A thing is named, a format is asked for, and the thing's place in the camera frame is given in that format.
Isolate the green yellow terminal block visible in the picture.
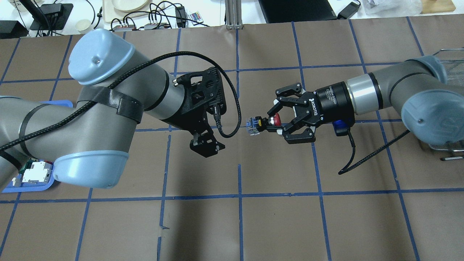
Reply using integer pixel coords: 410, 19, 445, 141
18, 159, 36, 175

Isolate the colourful remote control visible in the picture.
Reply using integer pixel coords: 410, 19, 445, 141
188, 11, 203, 24

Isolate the black wrist camera blue light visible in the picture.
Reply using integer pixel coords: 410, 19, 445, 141
332, 119, 355, 137

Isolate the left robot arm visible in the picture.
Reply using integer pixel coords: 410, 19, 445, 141
0, 29, 227, 189

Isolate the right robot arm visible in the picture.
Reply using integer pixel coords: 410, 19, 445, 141
257, 55, 464, 145

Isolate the red emergency stop button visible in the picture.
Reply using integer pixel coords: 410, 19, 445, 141
246, 113, 283, 136

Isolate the black braided right cable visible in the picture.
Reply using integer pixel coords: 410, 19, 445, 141
338, 129, 410, 175

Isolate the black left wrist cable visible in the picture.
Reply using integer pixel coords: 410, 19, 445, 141
0, 51, 242, 153

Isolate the wire mesh shelf basket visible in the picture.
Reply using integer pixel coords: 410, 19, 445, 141
429, 48, 464, 153

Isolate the white circuit breaker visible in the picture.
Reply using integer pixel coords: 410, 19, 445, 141
12, 161, 53, 188

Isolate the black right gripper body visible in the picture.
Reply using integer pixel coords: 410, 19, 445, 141
303, 82, 355, 127

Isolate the black monitor stand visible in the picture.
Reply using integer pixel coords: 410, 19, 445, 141
19, 0, 74, 31

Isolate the black laptop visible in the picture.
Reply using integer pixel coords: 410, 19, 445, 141
258, 0, 337, 24

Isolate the aluminium profile post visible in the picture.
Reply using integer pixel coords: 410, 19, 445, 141
225, 0, 243, 30

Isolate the white paper cup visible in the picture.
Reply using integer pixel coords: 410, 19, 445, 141
75, 19, 94, 34

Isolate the wooden cutting board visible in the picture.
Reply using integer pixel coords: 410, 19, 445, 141
420, 0, 456, 15

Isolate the blue plastic tray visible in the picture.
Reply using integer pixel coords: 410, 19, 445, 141
1, 96, 73, 192

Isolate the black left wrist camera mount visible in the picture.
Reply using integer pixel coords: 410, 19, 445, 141
173, 67, 227, 116

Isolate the white plate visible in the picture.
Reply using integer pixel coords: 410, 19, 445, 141
111, 0, 149, 13

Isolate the black power adapter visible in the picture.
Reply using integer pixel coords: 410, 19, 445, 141
336, 1, 361, 20

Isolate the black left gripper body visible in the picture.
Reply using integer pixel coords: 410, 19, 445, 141
169, 106, 225, 158

